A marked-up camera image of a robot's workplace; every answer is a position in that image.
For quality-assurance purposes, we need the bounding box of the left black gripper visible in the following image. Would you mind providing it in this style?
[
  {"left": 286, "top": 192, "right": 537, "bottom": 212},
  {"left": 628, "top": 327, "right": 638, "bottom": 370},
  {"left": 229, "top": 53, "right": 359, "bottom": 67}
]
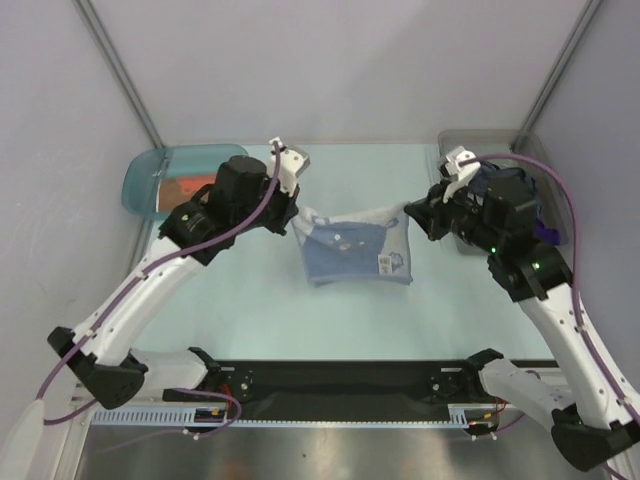
[{"left": 234, "top": 171, "right": 299, "bottom": 235}]

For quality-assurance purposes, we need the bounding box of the light blue towel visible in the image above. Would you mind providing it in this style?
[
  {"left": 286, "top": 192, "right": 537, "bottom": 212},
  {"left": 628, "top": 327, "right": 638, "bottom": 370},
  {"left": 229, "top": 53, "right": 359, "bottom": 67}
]
[{"left": 292, "top": 203, "right": 413, "bottom": 286}]

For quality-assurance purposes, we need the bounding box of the brown orange towel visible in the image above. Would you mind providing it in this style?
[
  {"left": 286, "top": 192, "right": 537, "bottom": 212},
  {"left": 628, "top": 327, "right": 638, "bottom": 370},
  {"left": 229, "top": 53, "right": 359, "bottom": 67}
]
[{"left": 156, "top": 173, "right": 216, "bottom": 213}]

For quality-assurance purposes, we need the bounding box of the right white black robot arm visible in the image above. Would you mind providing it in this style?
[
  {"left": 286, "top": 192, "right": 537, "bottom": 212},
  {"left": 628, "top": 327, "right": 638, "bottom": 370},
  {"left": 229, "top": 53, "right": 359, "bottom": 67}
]
[{"left": 404, "top": 177, "right": 639, "bottom": 472}]

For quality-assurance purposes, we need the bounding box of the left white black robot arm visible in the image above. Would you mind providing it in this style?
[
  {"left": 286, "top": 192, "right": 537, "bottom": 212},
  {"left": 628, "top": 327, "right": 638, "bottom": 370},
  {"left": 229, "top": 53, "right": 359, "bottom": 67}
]
[{"left": 48, "top": 147, "right": 310, "bottom": 409}]

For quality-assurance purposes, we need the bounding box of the dark blue grey towel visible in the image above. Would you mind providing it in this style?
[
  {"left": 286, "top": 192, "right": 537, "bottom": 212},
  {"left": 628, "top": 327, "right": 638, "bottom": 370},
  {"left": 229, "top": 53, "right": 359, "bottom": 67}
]
[{"left": 469, "top": 163, "right": 542, "bottom": 217}]

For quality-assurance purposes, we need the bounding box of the clear grey plastic bin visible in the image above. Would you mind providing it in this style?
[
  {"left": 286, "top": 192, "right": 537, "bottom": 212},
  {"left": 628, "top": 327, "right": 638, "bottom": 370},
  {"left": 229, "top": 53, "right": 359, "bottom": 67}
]
[{"left": 437, "top": 129, "right": 573, "bottom": 257}]

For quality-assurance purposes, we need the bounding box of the teal plastic bin lid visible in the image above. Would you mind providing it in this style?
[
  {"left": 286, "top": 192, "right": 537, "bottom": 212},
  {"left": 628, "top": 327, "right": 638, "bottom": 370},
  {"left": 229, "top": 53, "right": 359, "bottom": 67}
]
[{"left": 121, "top": 143, "right": 248, "bottom": 221}]

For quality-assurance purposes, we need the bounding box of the purple towel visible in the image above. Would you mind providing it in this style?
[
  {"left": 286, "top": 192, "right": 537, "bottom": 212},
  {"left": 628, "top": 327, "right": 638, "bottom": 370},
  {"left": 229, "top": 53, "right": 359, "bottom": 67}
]
[{"left": 534, "top": 219, "right": 562, "bottom": 246}]

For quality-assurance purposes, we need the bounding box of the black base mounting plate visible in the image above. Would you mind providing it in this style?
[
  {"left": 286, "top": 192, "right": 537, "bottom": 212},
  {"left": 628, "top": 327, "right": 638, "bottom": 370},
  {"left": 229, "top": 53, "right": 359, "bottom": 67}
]
[{"left": 163, "top": 358, "right": 506, "bottom": 422}]

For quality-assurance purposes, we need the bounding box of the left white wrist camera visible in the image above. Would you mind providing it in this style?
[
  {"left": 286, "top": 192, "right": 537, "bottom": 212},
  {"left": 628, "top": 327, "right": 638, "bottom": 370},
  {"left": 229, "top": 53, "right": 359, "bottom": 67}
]
[{"left": 267, "top": 137, "right": 310, "bottom": 197}]

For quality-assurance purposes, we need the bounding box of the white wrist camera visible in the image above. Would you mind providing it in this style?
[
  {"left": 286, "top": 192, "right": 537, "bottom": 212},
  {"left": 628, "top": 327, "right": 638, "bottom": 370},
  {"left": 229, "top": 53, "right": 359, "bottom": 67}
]
[
  {"left": 267, "top": 137, "right": 310, "bottom": 197},
  {"left": 438, "top": 146, "right": 480, "bottom": 203}
]

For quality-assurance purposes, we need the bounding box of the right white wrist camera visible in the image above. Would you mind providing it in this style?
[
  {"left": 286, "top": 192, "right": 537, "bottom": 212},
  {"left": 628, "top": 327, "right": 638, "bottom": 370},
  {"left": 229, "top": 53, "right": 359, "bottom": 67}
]
[{"left": 438, "top": 146, "right": 480, "bottom": 203}]

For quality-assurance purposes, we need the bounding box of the light blue cable duct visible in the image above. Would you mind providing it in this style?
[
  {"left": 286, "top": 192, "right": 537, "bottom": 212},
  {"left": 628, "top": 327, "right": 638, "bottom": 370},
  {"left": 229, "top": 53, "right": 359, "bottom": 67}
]
[{"left": 90, "top": 403, "right": 495, "bottom": 429}]

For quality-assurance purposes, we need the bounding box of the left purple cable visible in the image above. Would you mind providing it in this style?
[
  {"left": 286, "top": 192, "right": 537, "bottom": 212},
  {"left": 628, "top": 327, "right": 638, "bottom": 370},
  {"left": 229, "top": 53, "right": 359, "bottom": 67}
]
[{"left": 37, "top": 139, "right": 284, "bottom": 441}]

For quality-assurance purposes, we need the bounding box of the right aluminium corner post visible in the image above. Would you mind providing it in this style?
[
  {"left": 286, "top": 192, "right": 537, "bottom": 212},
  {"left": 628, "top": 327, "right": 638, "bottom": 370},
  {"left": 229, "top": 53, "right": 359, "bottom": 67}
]
[{"left": 519, "top": 0, "right": 605, "bottom": 132}]

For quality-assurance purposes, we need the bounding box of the aluminium corner post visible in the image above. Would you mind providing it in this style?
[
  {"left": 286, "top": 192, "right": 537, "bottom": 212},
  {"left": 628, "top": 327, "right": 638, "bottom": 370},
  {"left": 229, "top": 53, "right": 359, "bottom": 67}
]
[
  {"left": 72, "top": 0, "right": 164, "bottom": 148},
  {"left": 519, "top": 0, "right": 605, "bottom": 132}
]

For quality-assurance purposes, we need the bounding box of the left aluminium corner post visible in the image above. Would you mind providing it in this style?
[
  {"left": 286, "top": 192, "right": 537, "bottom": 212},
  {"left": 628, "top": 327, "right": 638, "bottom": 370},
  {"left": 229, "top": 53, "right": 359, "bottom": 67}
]
[{"left": 72, "top": 0, "right": 164, "bottom": 148}]

